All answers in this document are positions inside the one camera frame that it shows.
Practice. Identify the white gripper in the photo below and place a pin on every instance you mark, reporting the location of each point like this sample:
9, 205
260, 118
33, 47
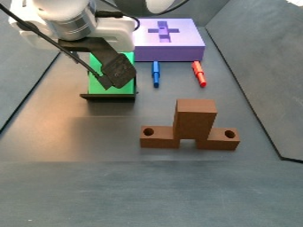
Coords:
69, 20

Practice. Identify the purple board with cross slot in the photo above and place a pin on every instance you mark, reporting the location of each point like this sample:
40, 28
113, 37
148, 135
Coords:
166, 40

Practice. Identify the black angled fixture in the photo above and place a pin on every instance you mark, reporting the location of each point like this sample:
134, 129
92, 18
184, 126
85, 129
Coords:
104, 98

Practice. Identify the blue peg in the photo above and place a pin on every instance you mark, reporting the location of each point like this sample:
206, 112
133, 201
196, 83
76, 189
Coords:
154, 73

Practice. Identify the red peg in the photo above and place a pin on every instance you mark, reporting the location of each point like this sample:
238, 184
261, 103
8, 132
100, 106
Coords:
198, 73

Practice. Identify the brown T-shaped block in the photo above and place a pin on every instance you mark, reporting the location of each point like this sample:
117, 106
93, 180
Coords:
192, 124

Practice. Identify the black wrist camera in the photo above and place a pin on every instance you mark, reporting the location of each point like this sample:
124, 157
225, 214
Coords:
117, 70

